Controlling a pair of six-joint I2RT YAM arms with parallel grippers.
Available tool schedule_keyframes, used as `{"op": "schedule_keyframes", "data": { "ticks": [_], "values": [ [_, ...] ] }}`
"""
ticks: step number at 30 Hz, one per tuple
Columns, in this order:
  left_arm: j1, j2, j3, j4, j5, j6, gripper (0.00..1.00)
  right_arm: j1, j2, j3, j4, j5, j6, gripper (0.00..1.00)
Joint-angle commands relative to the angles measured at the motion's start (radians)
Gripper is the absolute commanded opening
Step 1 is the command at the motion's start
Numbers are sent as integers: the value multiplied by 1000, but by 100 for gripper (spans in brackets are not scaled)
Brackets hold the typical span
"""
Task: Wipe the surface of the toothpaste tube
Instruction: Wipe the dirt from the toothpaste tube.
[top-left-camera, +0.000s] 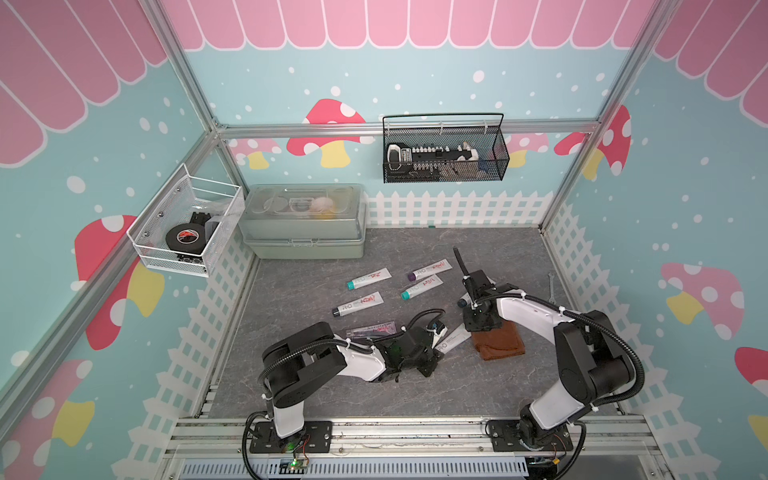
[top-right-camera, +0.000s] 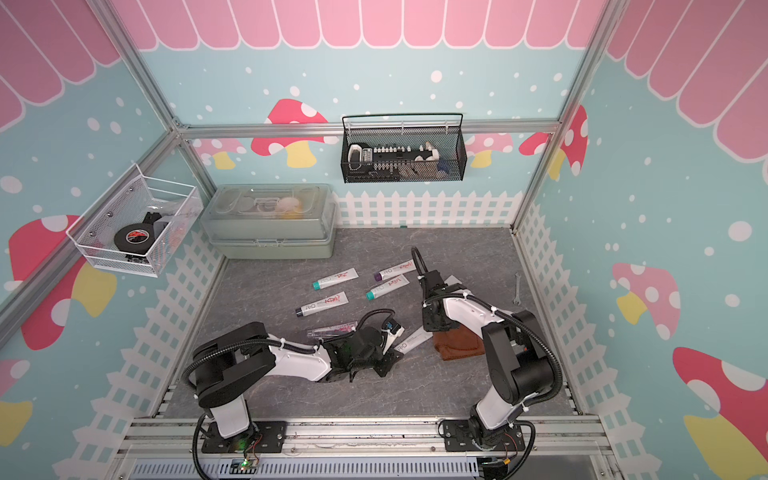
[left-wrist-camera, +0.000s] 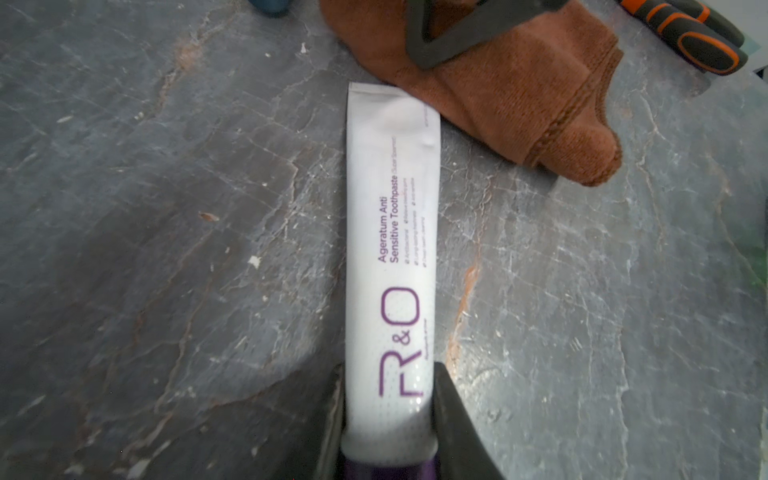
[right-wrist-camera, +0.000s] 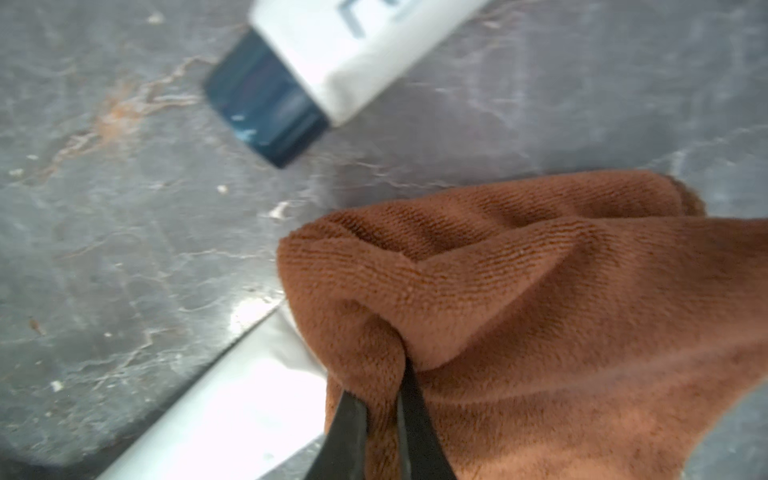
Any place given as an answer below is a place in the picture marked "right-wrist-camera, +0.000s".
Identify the dark cap toothpaste tube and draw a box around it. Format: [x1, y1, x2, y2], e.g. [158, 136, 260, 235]
[101, 304, 327, 479]
[203, 0, 486, 168]

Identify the brown microfiber cloth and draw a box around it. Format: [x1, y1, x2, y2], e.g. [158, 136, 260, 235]
[277, 170, 767, 479]

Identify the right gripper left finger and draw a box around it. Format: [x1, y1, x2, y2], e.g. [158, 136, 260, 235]
[304, 391, 368, 480]

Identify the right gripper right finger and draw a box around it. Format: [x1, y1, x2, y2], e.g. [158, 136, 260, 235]
[397, 360, 457, 480]

